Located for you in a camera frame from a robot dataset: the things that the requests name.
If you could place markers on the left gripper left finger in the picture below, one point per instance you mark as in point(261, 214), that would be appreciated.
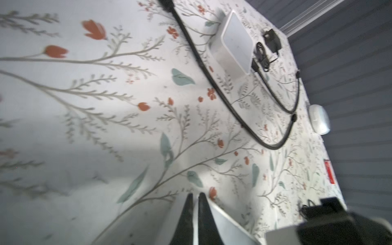
point(184, 231)

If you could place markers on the black power adapter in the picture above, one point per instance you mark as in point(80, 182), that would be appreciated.
point(308, 210)
point(273, 43)

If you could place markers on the white round timer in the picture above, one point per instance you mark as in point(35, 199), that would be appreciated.
point(319, 119)

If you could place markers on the white network switch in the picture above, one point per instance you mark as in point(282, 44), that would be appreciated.
point(230, 231)
point(232, 47)

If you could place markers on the red white small box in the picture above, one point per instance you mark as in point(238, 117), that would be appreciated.
point(329, 171)

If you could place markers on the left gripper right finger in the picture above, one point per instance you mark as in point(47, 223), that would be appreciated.
point(207, 230)

